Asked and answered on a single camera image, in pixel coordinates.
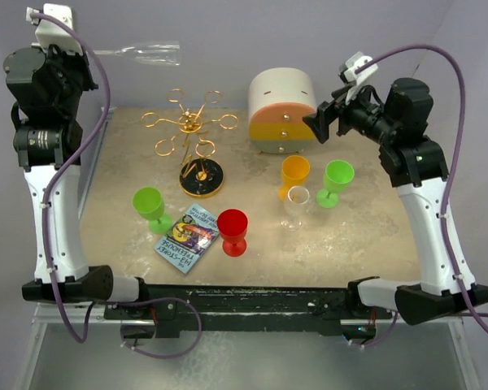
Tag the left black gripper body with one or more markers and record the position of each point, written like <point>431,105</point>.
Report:
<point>73,71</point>

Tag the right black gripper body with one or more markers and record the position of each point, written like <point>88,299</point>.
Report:
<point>362,114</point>

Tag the gold wine glass rack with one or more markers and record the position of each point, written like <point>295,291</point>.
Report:
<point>200,176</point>

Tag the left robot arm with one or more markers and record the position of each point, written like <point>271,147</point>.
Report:
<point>46,135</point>

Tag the pastel mini drawer chest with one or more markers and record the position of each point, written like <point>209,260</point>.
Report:
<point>278,99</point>

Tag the green plastic goblet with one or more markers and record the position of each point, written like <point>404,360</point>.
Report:
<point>337,177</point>
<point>149,204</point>

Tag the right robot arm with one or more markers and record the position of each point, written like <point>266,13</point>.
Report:
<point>418,172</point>

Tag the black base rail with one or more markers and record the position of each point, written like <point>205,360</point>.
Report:
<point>173,309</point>

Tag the blue treehouse book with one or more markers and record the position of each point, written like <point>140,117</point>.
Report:
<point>187,240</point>

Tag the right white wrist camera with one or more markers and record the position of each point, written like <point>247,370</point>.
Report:
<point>354,79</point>

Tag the red plastic goblet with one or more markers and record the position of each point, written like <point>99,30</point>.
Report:
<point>232,225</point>

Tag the orange plastic goblet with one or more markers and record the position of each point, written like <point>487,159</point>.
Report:
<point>294,172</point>

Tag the clear wine glass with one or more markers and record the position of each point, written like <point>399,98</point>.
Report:
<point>295,204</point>
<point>153,53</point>

